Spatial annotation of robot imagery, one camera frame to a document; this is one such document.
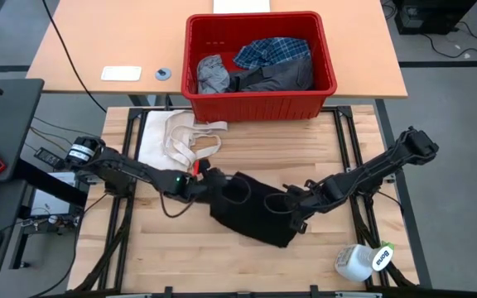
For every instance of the black computer tower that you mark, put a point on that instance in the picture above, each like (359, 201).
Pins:
(433, 16)

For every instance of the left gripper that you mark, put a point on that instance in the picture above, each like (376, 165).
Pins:
(213, 186)

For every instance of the dark grey shirt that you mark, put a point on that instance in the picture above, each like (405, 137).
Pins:
(280, 78)

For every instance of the black aluminium rig frame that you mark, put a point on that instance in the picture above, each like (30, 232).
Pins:
(127, 124)

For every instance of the cream canvas tote bag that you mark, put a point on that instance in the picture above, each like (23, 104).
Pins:
(157, 140)

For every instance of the small white pad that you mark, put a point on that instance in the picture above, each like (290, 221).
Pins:
(120, 73)

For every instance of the light grey garment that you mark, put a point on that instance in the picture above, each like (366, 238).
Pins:
(213, 76)

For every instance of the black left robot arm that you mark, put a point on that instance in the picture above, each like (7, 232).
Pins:
(131, 169)

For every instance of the white box device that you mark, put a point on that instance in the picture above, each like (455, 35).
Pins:
(48, 203)

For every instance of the black cloth garment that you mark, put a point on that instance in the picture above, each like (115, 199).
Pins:
(259, 215)

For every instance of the black side desk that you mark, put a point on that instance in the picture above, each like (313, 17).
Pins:
(15, 116)

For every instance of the black power brick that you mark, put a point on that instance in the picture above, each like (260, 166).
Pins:
(48, 157)

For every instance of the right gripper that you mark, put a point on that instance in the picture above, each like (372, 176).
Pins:
(302, 200)

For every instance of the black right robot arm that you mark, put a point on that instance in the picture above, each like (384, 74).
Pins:
(379, 165)

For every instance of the low black desk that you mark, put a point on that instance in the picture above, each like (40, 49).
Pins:
(6, 215)

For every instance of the white paper sheet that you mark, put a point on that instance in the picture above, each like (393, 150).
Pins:
(242, 6)

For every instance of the light wooden desk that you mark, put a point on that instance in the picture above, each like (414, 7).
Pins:
(367, 49)

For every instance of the blue plaid shirt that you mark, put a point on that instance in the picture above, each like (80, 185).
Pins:
(271, 51)

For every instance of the white Bona spray bottle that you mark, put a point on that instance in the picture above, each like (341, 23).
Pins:
(354, 262)

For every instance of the red plastic tag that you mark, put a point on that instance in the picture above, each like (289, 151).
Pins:
(196, 167)

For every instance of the red plastic laundry bin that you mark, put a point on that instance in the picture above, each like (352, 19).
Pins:
(259, 107)

